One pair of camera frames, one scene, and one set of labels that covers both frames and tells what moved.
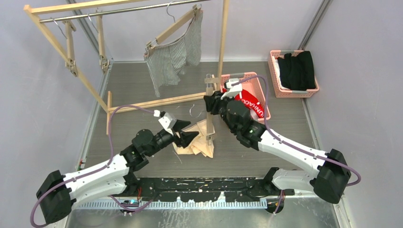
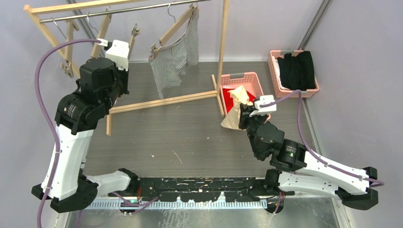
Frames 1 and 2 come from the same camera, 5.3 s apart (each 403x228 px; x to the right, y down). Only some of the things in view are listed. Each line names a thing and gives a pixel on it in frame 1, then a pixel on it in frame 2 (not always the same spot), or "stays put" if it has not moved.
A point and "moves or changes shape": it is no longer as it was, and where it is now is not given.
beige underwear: x=199 y=145 moves or changes shape
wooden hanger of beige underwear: x=210 y=134 -> x=135 y=31
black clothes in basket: x=297 y=72 stays put
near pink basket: x=251 y=83 stays put
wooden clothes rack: x=32 y=10 stays put
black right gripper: x=213 y=101 -> x=246 y=110
